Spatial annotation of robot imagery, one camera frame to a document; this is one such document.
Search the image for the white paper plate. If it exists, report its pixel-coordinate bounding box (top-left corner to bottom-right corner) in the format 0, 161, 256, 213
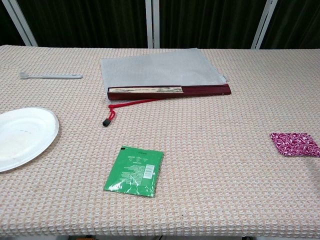
0, 106, 60, 173

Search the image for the white frame post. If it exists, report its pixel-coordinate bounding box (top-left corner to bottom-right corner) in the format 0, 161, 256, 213
250, 0, 279, 50
145, 0, 161, 49
0, 0, 38, 47

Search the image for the beige waffle tablecloth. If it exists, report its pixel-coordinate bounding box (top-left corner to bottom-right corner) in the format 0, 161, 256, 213
0, 44, 320, 238

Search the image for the grey mesh zipper pouch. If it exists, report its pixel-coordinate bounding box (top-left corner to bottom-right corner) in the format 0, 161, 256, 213
100, 47, 228, 106

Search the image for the dark red folded fan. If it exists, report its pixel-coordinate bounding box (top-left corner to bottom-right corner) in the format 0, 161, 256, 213
106, 83, 232, 102

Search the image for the red patterned packet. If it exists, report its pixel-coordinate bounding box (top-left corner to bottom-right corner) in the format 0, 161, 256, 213
269, 132, 320, 158

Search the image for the grey toothbrush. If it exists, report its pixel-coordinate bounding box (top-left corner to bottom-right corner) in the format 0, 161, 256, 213
19, 71, 83, 80

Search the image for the red cord with black stopper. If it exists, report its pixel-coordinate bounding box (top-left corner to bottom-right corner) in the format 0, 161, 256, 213
101, 98, 163, 127

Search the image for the green foil sachet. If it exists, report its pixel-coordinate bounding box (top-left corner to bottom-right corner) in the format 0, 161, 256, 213
103, 145, 165, 198

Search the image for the dark curtain panel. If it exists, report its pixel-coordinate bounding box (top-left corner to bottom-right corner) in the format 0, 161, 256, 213
261, 0, 320, 50
9, 0, 149, 49
159, 0, 268, 50
0, 0, 26, 47

